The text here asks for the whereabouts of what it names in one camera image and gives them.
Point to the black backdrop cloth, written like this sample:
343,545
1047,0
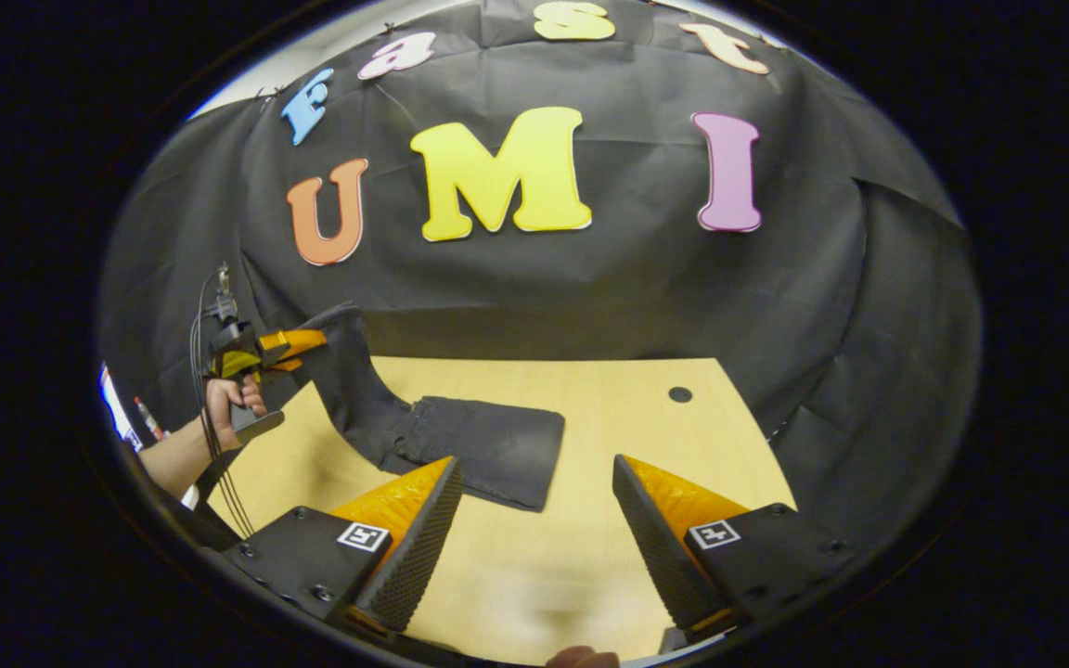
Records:
590,297

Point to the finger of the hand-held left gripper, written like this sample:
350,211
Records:
298,341
242,364

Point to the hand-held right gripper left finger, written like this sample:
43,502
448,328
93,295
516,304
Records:
423,557

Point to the dark grey jeans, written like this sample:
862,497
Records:
479,445

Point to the red capped bottle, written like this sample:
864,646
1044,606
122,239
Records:
147,417

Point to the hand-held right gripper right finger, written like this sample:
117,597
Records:
655,557

